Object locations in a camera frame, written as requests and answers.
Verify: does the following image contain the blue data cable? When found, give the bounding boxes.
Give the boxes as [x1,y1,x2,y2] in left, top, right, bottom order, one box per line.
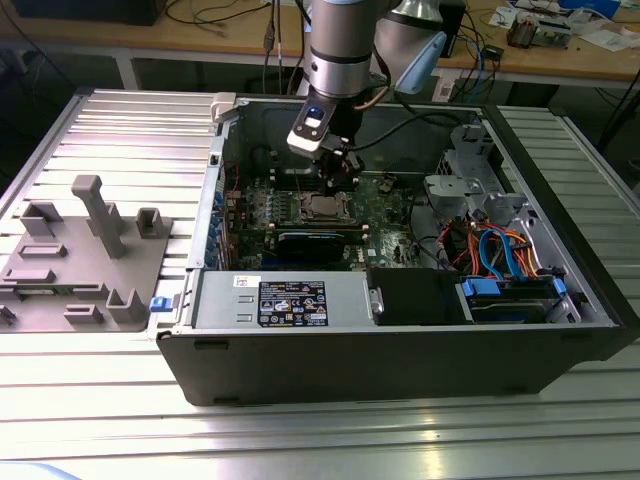
[477,225,526,281]

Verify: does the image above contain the black rating label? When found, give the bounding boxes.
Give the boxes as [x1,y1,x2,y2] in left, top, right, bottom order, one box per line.
[257,279,329,328]

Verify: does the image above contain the black hanging USB cable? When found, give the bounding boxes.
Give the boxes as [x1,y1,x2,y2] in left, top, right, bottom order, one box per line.
[262,0,277,96]
[275,0,287,96]

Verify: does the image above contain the silver metal drive cage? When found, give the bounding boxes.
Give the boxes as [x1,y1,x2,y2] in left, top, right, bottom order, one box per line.
[423,123,544,239]

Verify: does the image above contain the pale blue rounded object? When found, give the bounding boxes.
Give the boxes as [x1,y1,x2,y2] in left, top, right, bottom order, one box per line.
[0,462,84,480]

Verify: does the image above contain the wide black box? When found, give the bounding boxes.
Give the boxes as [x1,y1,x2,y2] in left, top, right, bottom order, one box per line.
[12,0,161,27]

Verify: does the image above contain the grey power supply unit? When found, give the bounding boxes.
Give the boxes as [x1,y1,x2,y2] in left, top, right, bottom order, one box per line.
[192,269,374,331]

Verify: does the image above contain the grey parts rack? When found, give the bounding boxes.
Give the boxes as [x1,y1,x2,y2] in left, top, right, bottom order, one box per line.
[0,174,175,334]

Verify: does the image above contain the metal heat sink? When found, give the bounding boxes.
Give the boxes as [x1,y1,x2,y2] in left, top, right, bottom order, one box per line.
[507,13,540,50]

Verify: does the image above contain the green motherboard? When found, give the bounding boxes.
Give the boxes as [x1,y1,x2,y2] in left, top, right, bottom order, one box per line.
[224,172,429,274]

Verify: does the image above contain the metal socket cover frame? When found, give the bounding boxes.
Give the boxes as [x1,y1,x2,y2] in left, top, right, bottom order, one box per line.
[299,192,358,224]

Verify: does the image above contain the black PC case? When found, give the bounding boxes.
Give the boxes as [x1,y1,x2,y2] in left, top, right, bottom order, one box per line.
[154,92,640,407]

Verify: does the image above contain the black graphics card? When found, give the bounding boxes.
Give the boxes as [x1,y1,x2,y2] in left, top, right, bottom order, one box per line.
[276,229,347,262]

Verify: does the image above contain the black drive bay box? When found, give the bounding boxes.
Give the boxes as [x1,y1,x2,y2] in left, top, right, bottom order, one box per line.
[367,267,471,327]

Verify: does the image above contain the orange wire bundle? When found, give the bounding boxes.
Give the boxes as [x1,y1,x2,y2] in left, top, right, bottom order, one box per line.
[452,227,544,281]

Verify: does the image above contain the wooden desk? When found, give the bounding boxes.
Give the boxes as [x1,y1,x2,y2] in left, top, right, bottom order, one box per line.
[0,0,640,84]

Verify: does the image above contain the hard disk in blue carrier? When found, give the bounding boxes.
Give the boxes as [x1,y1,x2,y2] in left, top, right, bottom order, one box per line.
[455,277,569,326]

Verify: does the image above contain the silver CPU chip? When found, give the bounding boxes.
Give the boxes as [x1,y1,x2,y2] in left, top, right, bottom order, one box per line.
[310,195,346,217]

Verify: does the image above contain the black camera cable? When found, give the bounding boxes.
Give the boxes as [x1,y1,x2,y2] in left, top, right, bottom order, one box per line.
[348,110,479,151]

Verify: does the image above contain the tall black box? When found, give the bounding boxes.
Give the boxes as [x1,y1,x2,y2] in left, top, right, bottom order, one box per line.
[438,0,469,59]

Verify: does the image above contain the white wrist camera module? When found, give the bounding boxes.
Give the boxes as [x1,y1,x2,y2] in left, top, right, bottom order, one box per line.
[286,99,335,155]

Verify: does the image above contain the CPU socket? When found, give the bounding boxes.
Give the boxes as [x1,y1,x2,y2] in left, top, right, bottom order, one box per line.
[297,189,360,226]

